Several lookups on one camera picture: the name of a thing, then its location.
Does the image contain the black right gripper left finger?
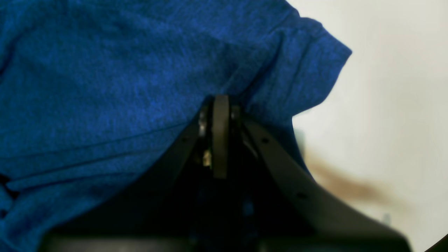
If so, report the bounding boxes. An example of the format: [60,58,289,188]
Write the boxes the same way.
[39,96,222,252]

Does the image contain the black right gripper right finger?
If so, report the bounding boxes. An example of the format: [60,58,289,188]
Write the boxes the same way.
[212,95,410,252]

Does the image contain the dark blue t-shirt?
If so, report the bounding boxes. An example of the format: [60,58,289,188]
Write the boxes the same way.
[0,0,352,252]

